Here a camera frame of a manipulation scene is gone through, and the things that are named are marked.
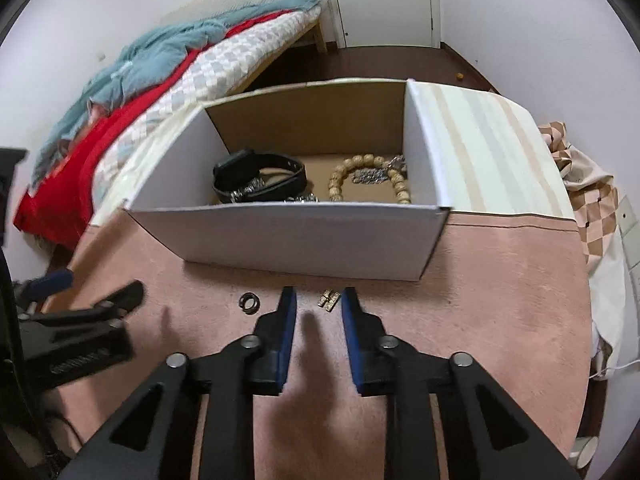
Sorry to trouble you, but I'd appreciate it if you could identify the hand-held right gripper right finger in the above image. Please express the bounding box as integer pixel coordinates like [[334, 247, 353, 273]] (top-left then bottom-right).
[[341, 287, 583, 480]]

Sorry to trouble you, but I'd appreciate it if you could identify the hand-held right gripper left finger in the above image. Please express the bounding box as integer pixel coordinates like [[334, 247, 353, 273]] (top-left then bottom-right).
[[60, 286, 299, 480]]

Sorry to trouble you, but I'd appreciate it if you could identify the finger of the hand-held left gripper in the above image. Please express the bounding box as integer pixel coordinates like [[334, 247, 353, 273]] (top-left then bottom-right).
[[22, 268, 75, 304], [30, 280, 147, 328]]

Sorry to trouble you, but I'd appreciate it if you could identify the white cardboard box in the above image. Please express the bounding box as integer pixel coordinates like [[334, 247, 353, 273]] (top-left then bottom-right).
[[125, 78, 453, 282]]

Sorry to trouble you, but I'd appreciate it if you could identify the wooden bead bracelet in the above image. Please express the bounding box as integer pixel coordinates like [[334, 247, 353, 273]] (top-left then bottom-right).
[[327, 155, 412, 205]]

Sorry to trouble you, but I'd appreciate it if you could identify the thick silver chain bracelet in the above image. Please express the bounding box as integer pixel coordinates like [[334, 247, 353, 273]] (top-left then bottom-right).
[[351, 156, 407, 187]]

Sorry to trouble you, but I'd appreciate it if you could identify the black watch band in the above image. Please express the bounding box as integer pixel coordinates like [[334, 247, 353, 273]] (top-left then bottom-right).
[[212, 148, 307, 205]]

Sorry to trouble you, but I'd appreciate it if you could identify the bed with red blanket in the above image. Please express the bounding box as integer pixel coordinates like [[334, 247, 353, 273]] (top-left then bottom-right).
[[12, 10, 297, 251]]

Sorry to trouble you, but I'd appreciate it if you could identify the pink striped tablecloth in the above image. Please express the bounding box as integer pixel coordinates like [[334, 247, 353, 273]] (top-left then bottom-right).
[[42, 80, 594, 480]]

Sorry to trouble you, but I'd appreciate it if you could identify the teal quilt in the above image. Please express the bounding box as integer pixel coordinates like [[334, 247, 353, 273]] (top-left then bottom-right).
[[30, 0, 321, 187]]

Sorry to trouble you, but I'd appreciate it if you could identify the white cloth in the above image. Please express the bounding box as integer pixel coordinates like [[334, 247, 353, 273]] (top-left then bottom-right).
[[586, 175, 635, 382]]

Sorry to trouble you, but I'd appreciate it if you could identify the checkered bed sheet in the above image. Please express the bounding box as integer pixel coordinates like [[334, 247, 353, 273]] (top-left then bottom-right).
[[92, 7, 322, 187]]

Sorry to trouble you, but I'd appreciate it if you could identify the beige checkered cloth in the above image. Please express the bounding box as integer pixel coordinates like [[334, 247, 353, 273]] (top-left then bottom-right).
[[537, 120, 624, 272]]

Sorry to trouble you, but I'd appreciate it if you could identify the white round object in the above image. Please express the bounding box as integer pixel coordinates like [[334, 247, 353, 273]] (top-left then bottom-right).
[[570, 435, 601, 471]]

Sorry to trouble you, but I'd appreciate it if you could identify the white power strip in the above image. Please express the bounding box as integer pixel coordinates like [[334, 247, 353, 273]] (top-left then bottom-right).
[[617, 195, 640, 312]]

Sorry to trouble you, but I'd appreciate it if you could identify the white door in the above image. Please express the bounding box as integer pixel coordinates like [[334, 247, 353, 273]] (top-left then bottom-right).
[[327, 0, 444, 52]]

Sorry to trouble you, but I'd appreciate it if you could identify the white charging cable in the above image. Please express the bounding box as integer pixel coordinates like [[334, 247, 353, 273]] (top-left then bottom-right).
[[590, 359, 637, 382]]

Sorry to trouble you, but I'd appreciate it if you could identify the wooden bed frame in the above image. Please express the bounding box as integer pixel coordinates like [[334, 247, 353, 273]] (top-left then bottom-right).
[[239, 7, 329, 97]]

